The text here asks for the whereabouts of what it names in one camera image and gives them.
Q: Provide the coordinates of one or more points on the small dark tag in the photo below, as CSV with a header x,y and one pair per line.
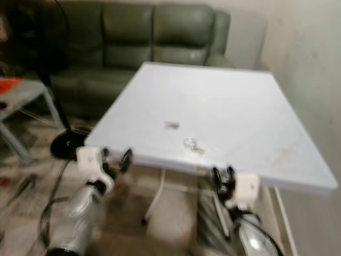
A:
x,y
171,126

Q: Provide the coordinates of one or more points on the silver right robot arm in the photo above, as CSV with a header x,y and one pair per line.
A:
x,y
253,237

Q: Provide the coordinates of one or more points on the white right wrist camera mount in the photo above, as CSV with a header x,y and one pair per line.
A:
x,y
246,188

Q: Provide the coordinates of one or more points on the small grey side table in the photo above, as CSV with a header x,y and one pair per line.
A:
x,y
26,96

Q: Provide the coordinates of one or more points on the green leather sofa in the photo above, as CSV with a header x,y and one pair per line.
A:
x,y
128,37

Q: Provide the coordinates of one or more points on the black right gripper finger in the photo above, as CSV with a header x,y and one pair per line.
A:
x,y
216,181
230,176

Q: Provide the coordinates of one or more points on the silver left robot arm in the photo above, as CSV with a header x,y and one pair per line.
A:
x,y
80,213

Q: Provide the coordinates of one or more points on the black standing fan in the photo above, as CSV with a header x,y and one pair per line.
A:
x,y
69,145

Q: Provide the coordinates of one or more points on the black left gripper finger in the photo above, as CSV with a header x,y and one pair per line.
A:
x,y
127,160
106,160

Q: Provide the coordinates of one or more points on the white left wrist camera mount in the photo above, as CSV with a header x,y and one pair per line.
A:
x,y
89,160

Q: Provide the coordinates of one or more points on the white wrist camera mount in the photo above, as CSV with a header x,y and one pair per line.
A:
x,y
246,188
89,160

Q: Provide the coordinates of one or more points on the orange flat item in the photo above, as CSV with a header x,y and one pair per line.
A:
x,y
9,85

